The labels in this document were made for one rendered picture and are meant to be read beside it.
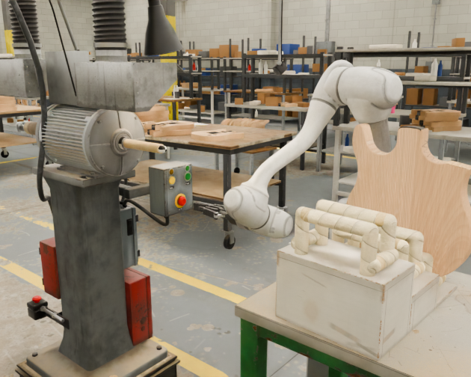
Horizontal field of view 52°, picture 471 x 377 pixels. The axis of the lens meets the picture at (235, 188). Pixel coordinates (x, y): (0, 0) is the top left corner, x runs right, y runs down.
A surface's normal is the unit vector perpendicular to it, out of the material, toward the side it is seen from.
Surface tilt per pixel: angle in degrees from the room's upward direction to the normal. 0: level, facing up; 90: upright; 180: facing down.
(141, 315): 90
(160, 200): 90
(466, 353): 0
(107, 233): 90
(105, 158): 95
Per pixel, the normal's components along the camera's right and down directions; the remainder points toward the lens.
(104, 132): 0.69, 0.11
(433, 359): 0.00, -0.97
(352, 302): -0.69, 0.18
